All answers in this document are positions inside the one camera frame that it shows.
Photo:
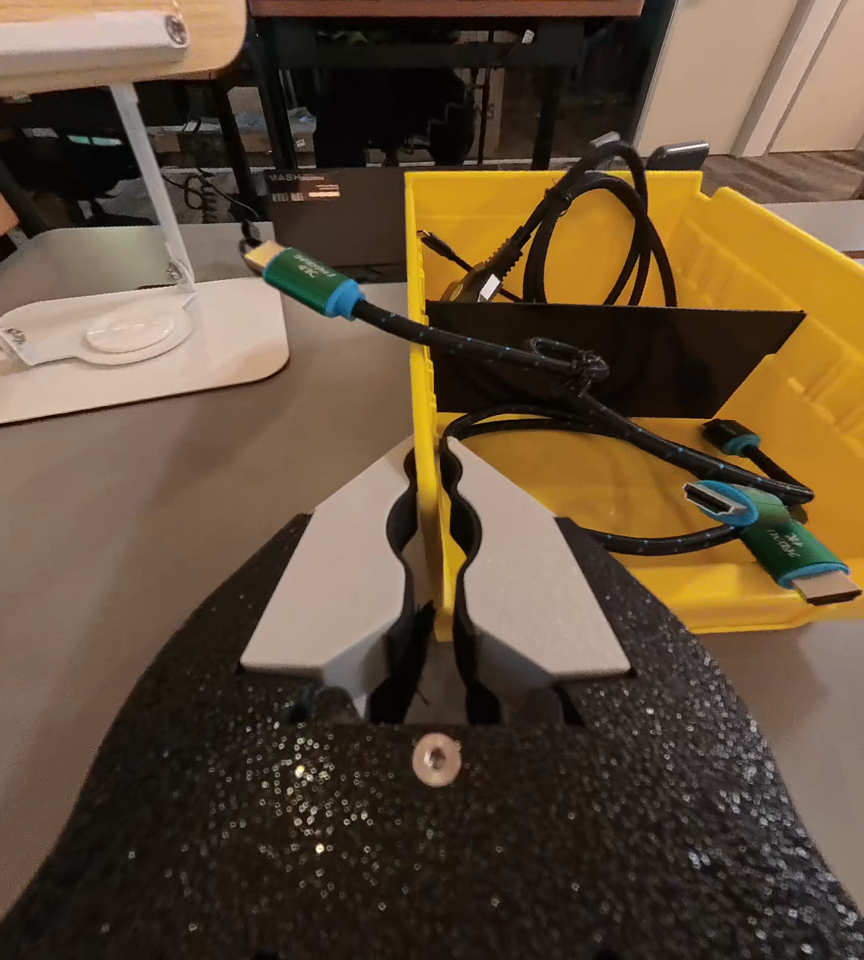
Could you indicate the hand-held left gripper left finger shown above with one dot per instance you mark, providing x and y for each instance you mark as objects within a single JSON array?
[{"x": 327, "y": 592}]

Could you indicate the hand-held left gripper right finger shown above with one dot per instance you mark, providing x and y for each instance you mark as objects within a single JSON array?
[{"x": 544, "y": 600}]

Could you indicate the yellow plastic bin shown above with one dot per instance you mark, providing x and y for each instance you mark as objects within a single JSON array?
[{"x": 777, "y": 300}]

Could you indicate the black bin divider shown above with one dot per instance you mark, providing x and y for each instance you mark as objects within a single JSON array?
[{"x": 664, "y": 352}]

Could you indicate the white door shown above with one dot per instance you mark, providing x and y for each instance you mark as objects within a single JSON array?
[
  {"x": 709, "y": 75},
  {"x": 837, "y": 75}
]

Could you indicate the black-framed table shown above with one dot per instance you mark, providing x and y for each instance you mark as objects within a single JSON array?
[{"x": 439, "y": 7}]

